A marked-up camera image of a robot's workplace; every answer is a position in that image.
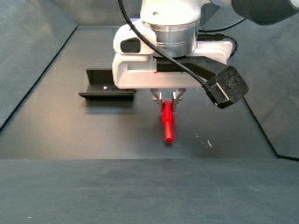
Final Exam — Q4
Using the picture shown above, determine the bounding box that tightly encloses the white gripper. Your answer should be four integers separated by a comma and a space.
112, 19, 232, 111

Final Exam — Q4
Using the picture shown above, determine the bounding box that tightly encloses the red peg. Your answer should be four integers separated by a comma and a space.
161, 101, 173, 144

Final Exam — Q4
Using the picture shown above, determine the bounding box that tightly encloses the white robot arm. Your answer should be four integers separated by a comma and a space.
112, 0, 299, 109

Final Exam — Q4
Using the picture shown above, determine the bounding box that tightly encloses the black angled holder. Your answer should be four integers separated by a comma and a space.
79, 69, 136, 101

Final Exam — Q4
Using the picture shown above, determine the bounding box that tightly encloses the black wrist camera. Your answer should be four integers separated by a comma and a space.
204, 66, 248, 109

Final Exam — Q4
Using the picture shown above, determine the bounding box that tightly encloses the black cable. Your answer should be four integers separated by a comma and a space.
116, 0, 208, 86

